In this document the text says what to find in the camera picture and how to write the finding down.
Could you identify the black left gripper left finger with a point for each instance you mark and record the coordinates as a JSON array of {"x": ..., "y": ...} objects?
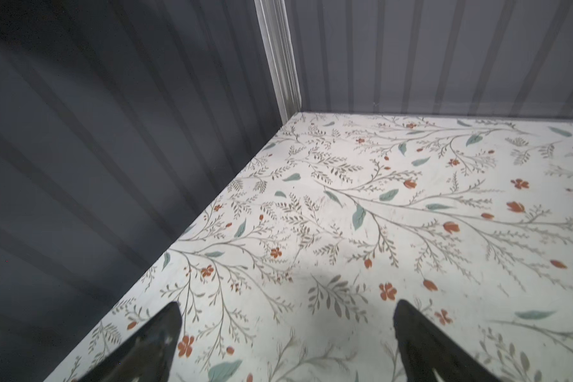
[{"x": 148, "y": 355}]

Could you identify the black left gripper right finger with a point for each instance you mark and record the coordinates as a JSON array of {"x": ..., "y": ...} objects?
[{"x": 428, "y": 354}]

